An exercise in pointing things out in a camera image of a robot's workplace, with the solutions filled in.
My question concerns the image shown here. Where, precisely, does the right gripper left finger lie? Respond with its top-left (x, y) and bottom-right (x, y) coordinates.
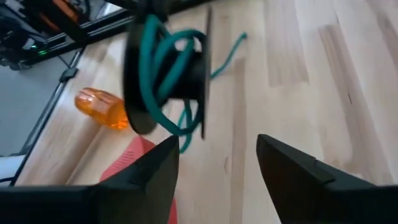
top-left (0, 135), bottom-right (180, 224)

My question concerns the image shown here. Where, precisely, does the black plastic spool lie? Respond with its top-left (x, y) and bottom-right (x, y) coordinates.
top-left (123, 6), bottom-right (214, 140)

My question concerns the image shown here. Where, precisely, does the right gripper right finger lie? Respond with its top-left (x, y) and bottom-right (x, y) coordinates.
top-left (256, 134), bottom-right (398, 224)

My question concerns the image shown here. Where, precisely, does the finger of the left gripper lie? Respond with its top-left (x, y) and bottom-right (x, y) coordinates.
top-left (135, 0), bottom-right (170, 22)

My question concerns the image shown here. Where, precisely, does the black table frame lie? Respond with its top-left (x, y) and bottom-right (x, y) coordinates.
top-left (9, 0), bottom-right (215, 187)

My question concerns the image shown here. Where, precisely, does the red plastic tool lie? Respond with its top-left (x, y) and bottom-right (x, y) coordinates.
top-left (99, 136), bottom-right (178, 224)

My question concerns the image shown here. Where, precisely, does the teal cord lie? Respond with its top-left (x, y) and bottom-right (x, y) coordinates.
top-left (138, 14), bottom-right (249, 155)

